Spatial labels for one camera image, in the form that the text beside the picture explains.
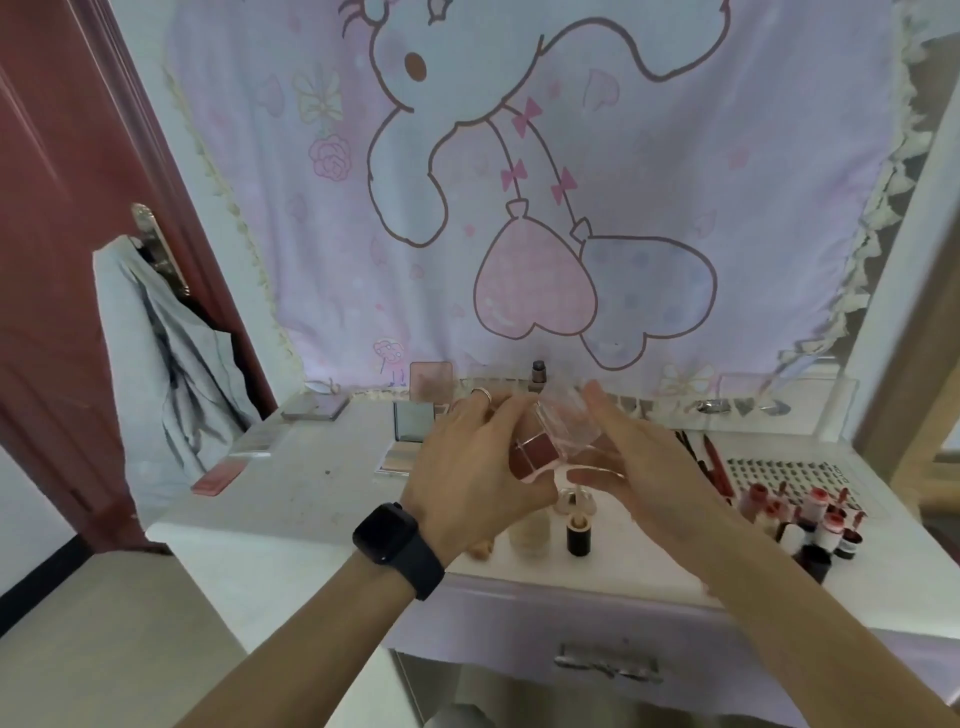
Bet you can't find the gold door handle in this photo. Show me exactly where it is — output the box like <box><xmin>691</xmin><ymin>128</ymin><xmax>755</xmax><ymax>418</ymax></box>
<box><xmin>131</xmin><ymin>202</ymin><xmax>193</xmax><ymax>300</ymax></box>

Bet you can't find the wooden bed frame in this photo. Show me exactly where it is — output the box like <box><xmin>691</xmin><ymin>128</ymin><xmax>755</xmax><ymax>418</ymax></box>
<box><xmin>854</xmin><ymin>247</ymin><xmax>960</xmax><ymax>519</ymax></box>

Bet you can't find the silver square palette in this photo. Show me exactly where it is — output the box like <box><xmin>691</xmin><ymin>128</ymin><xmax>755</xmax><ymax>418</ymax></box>
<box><xmin>509</xmin><ymin>378</ymin><xmax>625</xmax><ymax>485</ymax></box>

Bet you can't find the silver drawer handle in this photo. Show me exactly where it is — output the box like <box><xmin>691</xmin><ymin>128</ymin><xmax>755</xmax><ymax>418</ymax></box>
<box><xmin>553</xmin><ymin>642</ymin><xmax>663</xmax><ymax>684</ymax></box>

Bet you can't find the person's right forearm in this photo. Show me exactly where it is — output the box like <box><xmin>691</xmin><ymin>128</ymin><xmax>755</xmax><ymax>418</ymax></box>
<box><xmin>697</xmin><ymin>517</ymin><xmax>960</xmax><ymax>728</ymax></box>

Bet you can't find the navy cosmetic tube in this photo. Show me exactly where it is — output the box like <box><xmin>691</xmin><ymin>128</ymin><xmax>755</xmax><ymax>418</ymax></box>
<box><xmin>776</xmin><ymin>524</ymin><xmax>834</xmax><ymax>586</ymax></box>

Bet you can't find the black cap beige wand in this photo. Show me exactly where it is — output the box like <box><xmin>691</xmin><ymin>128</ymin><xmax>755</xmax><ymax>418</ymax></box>
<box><xmin>566</xmin><ymin>491</ymin><xmax>594</xmax><ymax>559</ymax></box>

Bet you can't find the pink cartoon cloth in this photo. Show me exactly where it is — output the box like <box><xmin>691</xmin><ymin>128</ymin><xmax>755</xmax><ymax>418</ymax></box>
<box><xmin>161</xmin><ymin>0</ymin><xmax>931</xmax><ymax>399</ymax></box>

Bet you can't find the person's left hand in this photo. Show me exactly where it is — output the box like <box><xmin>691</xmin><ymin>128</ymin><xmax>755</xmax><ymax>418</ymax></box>
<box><xmin>399</xmin><ymin>388</ymin><xmax>562</xmax><ymax>569</ymax></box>

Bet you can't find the false eyelash tray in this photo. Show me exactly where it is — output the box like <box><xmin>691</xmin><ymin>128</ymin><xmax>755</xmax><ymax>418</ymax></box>
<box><xmin>723</xmin><ymin>458</ymin><xmax>853</xmax><ymax>493</ymax></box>

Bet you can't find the pink blush compact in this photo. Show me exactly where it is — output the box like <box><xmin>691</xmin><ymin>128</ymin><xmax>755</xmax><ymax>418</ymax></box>
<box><xmin>191</xmin><ymin>458</ymin><xmax>249</xmax><ymax>496</ymax></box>

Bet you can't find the person's left forearm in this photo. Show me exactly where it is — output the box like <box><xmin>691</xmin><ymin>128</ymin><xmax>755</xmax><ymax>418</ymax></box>
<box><xmin>176</xmin><ymin>577</ymin><xmax>421</xmax><ymax>728</ymax></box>

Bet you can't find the white dressing table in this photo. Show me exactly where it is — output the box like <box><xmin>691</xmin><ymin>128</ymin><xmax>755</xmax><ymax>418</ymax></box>
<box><xmin>146</xmin><ymin>0</ymin><xmax>960</xmax><ymax>728</ymax></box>

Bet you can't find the small grey square palette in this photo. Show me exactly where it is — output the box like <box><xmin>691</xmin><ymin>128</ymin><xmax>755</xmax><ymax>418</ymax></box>
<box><xmin>373</xmin><ymin>401</ymin><xmax>438</xmax><ymax>479</ymax></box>

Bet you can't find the black smartwatch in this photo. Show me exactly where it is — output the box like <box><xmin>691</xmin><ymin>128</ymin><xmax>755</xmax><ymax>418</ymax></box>
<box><xmin>352</xmin><ymin>502</ymin><xmax>446</xmax><ymax>603</ymax></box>

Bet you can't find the foundation bottle black cap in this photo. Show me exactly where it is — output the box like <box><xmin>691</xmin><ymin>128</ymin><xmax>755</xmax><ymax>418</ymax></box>
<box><xmin>508</xmin><ymin>509</ymin><xmax>555</xmax><ymax>560</ymax></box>

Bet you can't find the white hanging garment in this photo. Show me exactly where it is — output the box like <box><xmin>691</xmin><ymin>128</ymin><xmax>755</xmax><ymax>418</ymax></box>
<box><xmin>93</xmin><ymin>233</ymin><xmax>260</xmax><ymax>526</ymax></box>

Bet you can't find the large grey square palette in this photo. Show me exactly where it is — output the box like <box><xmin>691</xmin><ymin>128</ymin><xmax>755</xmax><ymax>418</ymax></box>
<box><xmin>281</xmin><ymin>393</ymin><xmax>352</xmax><ymax>423</ymax></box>

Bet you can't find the dark red wooden door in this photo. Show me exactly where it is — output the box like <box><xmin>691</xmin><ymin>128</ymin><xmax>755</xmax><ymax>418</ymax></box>
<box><xmin>0</xmin><ymin>0</ymin><xmax>279</xmax><ymax>556</ymax></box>

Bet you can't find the person's right hand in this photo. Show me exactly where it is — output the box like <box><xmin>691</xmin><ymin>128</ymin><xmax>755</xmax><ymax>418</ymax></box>
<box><xmin>566</xmin><ymin>378</ymin><xmax>742</xmax><ymax>558</ymax></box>

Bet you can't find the red makeup pencil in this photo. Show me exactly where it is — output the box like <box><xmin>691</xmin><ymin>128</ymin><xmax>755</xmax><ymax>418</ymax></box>
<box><xmin>701</xmin><ymin>433</ymin><xmax>735</xmax><ymax>496</ymax></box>

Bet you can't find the brown blush palette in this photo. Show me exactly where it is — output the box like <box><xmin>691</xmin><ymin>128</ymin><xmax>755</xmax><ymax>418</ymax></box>
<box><xmin>409</xmin><ymin>361</ymin><xmax>457</xmax><ymax>403</ymax></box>

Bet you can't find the purple drawer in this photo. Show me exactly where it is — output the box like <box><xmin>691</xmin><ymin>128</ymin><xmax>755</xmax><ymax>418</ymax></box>
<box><xmin>382</xmin><ymin>584</ymin><xmax>960</xmax><ymax>728</ymax></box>

